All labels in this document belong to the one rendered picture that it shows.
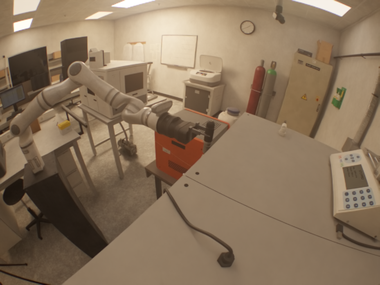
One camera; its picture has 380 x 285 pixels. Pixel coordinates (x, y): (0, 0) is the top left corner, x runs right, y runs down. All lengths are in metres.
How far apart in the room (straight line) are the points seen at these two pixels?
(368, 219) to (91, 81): 0.91
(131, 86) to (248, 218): 1.73
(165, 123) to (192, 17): 4.19
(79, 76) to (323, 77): 3.48
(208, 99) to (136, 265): 3.50
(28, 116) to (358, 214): 1.10
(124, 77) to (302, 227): 1.75
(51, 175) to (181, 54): 4.25
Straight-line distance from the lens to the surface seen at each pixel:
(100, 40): 6.88
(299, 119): 3.59
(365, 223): 0.39
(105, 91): 0.68
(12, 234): 2.14
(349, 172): 0.45
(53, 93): 0.81
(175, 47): 4.77
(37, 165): 1.02
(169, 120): 0.51
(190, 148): 1.01
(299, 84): 3.44
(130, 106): 0.65
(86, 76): 0.71
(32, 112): 0.85
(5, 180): 1.66
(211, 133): 0.46
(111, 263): 0.23
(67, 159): 1.74
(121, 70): 1.73
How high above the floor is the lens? 1.65
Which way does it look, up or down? 34 degrees down
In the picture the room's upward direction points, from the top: 6 degrees clockwise
